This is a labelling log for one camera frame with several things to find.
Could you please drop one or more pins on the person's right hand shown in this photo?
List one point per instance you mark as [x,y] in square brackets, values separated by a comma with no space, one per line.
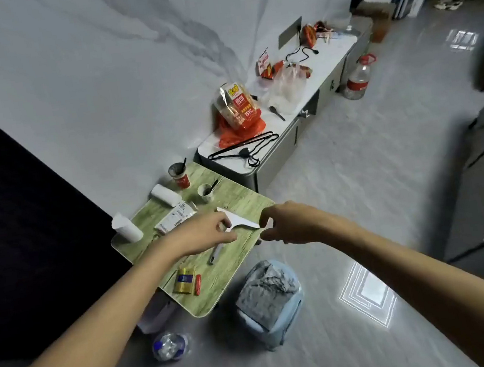
[296,225]

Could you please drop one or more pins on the person's left hand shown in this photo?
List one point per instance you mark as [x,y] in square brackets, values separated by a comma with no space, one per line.
[200,235]

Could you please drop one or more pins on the white plastic squeegee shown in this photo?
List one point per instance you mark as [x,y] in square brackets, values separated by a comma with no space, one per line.
[238,220]

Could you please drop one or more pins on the person's left forearm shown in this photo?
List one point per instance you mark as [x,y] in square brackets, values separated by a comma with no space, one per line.
[88,334]

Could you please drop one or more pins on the person's right forearm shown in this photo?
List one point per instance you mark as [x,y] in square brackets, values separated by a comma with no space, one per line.
[438,288]

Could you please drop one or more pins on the grey cleaning cloth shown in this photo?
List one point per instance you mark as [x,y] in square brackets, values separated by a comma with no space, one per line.
[267,293]

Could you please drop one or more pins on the white printed packet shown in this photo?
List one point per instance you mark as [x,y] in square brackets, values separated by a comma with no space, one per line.
[175,216]

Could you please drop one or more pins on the white paper cup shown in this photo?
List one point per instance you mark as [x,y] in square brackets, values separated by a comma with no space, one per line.
[204,193]

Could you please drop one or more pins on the gold cigarette pack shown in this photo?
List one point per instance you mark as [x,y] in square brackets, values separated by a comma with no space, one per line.
[184,280]

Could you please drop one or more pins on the red lighter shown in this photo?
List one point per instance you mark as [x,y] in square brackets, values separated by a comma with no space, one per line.
[197,284]

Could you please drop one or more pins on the green wood-grain folding table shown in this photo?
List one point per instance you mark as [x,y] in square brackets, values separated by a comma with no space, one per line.
[232,276]

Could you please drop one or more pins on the black plastic spoon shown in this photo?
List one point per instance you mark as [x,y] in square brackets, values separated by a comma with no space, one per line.
[184,164]
[277,113]
[213,185]

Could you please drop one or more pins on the white tissue roll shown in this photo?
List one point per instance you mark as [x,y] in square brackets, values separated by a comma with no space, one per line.
[165,194]

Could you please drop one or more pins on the red paper cup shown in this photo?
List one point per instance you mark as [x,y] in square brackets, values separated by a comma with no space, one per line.
[180,179]

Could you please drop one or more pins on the white paper roll left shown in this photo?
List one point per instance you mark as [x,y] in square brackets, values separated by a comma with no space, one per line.
[126,228]

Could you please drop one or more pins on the black clothes hanger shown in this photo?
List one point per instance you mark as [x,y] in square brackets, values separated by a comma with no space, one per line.
[244,150]

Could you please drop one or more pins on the orange plastic bag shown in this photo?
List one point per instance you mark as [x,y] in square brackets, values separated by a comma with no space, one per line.
[236,137]

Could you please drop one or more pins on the light blue trash bin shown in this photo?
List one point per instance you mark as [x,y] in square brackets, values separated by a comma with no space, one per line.
[279,334]

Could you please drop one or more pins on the clear plastic water bottle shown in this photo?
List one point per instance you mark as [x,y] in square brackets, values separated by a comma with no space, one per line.
[170,346]

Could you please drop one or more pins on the bread packet with red label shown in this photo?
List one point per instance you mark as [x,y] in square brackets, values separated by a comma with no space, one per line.
[238,106]

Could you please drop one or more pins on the clear plastic bag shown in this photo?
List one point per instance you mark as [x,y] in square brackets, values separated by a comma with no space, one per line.
[287,85]

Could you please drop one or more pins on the large water jug red cap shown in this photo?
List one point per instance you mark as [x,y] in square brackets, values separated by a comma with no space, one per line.
[357,81]

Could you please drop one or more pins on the red snack packet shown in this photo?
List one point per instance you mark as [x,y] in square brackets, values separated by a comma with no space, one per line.
[264,65]

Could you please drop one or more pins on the white low cabinet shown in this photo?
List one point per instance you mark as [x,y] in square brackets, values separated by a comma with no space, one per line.
[332,62]

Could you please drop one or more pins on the orange round object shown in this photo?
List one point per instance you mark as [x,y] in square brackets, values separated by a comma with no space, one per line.
[308,35]

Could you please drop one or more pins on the dark flat panel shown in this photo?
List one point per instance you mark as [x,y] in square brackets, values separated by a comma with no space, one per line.
[290,32]

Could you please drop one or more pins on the brown cardboard box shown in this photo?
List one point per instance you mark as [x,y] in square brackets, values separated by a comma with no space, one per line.
[378,21]

